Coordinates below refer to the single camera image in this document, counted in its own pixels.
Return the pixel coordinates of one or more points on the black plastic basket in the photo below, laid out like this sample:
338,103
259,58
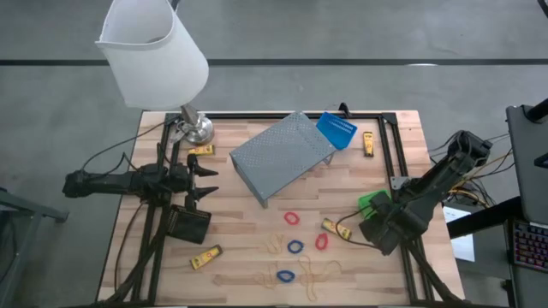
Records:
188,224

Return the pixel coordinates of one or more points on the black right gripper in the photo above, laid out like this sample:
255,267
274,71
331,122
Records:
394,231

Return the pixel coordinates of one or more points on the blue plastic basket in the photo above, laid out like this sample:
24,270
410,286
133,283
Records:
338,130

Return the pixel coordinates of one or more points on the black clamp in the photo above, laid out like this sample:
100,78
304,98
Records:
343,109

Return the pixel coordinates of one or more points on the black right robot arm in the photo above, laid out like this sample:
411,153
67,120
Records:
445,171

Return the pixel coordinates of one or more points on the tan rubber band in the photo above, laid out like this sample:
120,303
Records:
331,267
270,246
307,274
265,280

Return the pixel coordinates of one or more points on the blue coil wristband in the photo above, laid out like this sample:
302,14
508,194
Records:
289,246
278,276

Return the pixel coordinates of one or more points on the silver lamp base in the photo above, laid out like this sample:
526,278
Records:
199,130

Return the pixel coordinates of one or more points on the black aluminium table frame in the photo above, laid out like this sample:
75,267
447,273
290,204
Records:
257,115

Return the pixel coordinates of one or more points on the grey perforated metal shelf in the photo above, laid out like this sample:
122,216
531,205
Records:
282,154

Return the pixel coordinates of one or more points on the backlit black keyboard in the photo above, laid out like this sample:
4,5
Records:
531,246

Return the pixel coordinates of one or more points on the grey metal cart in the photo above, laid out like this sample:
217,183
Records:
30,210

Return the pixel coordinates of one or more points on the grey desk top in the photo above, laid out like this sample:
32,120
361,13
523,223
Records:
528,162

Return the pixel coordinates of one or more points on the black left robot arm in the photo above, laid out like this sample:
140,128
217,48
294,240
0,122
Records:
107,181

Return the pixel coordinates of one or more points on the white paper sheet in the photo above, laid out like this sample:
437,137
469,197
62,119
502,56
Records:
464,248

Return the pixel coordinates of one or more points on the yellow crayon box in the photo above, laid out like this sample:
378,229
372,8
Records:
368,144
201,150
331,226
206,257

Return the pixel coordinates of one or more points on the red coil wristband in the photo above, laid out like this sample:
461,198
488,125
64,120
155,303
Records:
317,242
285,218

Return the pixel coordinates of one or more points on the green plastic basket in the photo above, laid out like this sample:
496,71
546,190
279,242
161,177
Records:
366,201

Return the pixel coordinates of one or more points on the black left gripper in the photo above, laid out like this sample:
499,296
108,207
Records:
180,179

